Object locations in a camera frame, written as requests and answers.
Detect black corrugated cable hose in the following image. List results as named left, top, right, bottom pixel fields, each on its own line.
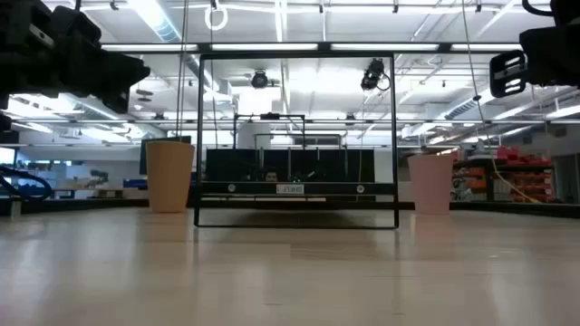
left=0, top=165, right=53, bottom=202

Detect yellow and grey hanging cable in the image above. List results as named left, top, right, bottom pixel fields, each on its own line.
left=459, top=0, right=543, bottom=205

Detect round black ceiling camera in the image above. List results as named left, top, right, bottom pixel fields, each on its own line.
left=250, top=69, right=270, bottom=91

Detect tall orange cup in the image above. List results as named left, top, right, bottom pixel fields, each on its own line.
left=145, top=140, right=196, bottom=214

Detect white coiled cable ring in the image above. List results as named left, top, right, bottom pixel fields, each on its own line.
left=204, top=3, right=229, bottom=33

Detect black background workstation frame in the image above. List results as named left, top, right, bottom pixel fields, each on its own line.
left=205, top=111, right=377, bottom=184

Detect small green potted plant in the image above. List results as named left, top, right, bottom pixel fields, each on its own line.
left=89, top=168, right=111, bottom=187

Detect black metal frame shelf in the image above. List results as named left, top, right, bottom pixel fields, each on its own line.
left=193, top=51, right=401, bottom=230

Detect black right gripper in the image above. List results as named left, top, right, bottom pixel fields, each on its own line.
left=488, top=24, right=580, bottom=99

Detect black hanging camera with cable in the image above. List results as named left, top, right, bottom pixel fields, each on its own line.
left=360, top=57, right=392, bottom=92

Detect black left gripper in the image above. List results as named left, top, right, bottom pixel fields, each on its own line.
left=47, top=5, right=151, bottom=115

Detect shelving with red bins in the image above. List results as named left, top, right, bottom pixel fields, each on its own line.
left=446, top=144, right=556, bottom=204

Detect tall pink cup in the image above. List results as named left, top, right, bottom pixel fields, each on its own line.
left=406, top=154, right=455, bottom=216

